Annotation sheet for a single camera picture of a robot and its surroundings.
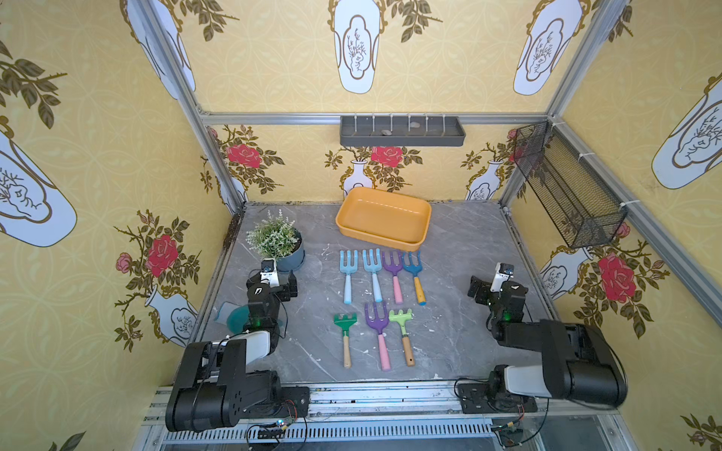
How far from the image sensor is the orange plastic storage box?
1.07 meters

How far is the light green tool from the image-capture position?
812 mm

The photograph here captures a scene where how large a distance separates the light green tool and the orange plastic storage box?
9.9 inches

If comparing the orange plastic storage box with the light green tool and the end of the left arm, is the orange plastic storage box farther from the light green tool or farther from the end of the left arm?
the end of the left arm
